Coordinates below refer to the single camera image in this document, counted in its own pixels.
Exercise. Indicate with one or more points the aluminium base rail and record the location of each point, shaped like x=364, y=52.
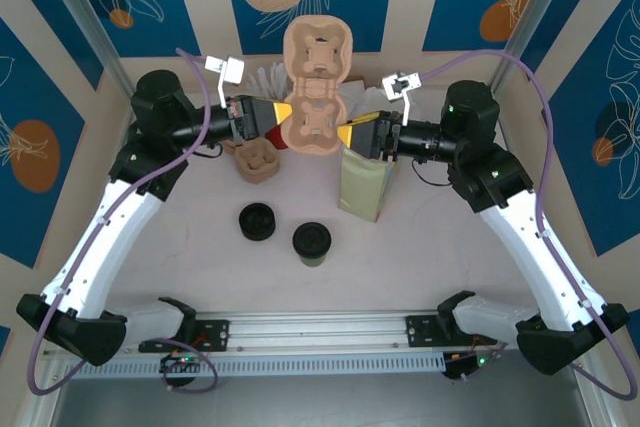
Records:
x=320, y=329

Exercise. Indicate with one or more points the white paper napkins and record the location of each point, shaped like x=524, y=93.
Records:
x=352, y=94

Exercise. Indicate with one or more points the black plastic cup lid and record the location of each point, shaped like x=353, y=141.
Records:
x=311, y=238

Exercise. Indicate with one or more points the brown pulp cup carrier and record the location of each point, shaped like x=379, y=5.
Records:
x=317, y=82

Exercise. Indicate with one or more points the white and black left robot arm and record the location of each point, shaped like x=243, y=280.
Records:
x=100, y=257

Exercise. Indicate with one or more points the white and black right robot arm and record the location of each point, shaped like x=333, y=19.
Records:
x=540, y=267

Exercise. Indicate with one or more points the black controller board with LED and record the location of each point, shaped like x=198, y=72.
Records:
x=180, y=363
x=470, y=363

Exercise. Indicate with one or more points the bundle of white straws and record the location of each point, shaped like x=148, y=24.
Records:
x=272, y=79

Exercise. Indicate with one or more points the red straw holder cup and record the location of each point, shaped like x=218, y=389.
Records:
x=275, y=141

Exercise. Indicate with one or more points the stack of pulp cup carriers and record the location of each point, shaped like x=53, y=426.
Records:
x=257, y=164

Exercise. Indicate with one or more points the aluminium frame post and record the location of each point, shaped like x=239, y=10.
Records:
x=95, y=32
x=525, y=22

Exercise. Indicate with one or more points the white and green paper bag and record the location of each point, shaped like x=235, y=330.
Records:
x=360, y=182

